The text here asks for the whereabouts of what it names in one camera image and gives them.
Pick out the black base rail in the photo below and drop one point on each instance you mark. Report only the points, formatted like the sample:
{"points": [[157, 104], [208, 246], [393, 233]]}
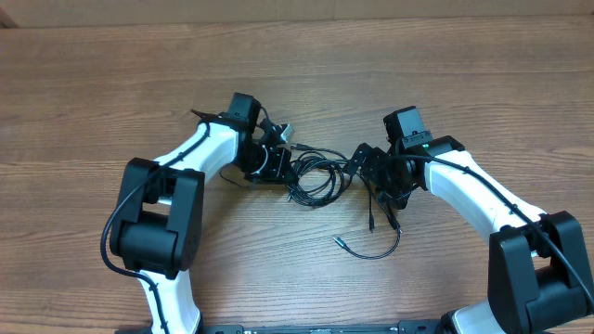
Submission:
{"points": [[402, 327]]}

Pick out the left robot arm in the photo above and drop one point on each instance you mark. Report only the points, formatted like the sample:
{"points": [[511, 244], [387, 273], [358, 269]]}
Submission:
{"points": [[153, 234]]}

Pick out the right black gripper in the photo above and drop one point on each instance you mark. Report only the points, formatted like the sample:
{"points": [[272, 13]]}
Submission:
{"points": [[399, 196]]}

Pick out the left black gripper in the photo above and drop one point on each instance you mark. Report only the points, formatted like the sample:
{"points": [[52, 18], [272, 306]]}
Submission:
{"points": [[276, 172]]}

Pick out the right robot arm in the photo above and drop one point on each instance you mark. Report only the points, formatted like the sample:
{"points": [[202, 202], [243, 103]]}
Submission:
{"points": [[539, 273]]}

